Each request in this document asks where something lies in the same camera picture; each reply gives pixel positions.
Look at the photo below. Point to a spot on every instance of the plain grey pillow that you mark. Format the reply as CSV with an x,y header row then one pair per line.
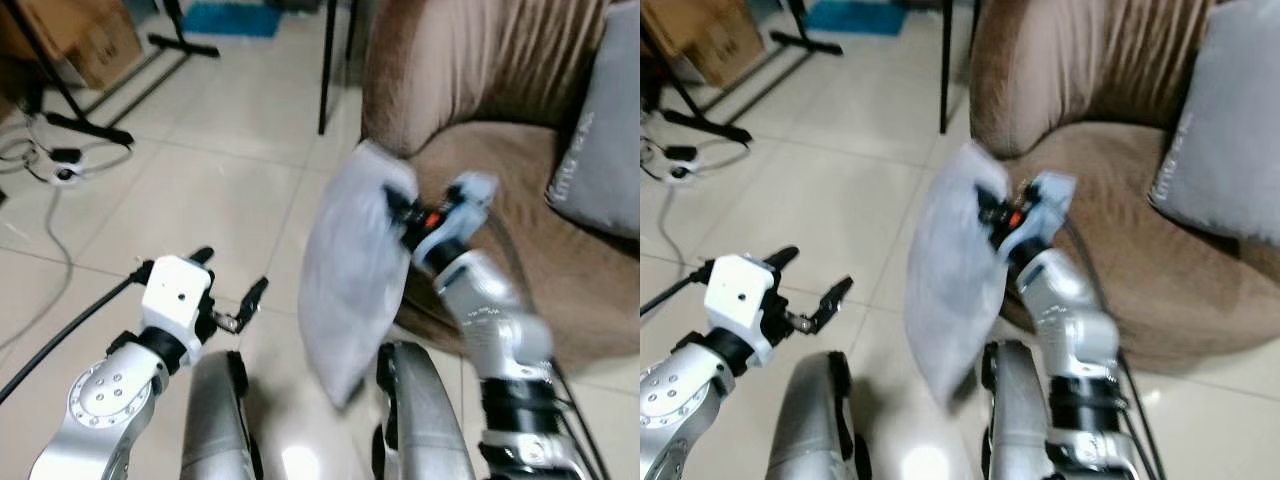
x,y
350,270
955,270

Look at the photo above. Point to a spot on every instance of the brown fabric sofa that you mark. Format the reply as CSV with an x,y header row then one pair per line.
x,y
470,80
1090,80

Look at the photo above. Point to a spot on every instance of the black floor stand long legs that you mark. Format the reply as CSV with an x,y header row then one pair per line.
x,y
715,125
75,122

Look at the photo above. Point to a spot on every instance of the grey pillow with white lettering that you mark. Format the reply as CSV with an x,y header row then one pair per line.
x,y
1225,130
605,130

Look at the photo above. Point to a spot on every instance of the black floor stand short foot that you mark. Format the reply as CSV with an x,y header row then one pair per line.
x,y
810,42
185,43

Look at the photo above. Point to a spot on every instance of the blue floor mat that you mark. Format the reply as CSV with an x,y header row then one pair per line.
x,y
860,16
235,18

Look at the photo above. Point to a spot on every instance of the silver left robot leg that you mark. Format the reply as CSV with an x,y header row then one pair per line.
x,y
215,420
815,420

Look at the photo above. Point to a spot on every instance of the silver robot leg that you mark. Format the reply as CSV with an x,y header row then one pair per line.
x,y
425,420
1020,420
215,420
815,420

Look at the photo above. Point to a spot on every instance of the white power strip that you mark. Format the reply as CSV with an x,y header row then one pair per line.
x,y
680,162
65,165

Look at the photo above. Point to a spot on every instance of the black upright pole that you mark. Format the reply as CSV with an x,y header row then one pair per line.
x,y
946,70
327,70

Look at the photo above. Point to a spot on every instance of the silver right robot leg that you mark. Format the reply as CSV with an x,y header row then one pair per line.
x,y
1020,420
425,420

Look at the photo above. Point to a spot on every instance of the brown cardboard box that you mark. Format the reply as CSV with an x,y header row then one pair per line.
x,y
85,35
715,35

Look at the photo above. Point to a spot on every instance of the pale grey right wrist camera mount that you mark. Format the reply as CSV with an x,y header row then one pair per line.
x,y
1045,205
460,210

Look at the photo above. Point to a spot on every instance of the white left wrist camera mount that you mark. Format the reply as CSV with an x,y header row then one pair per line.
x,y
738,293
175,295

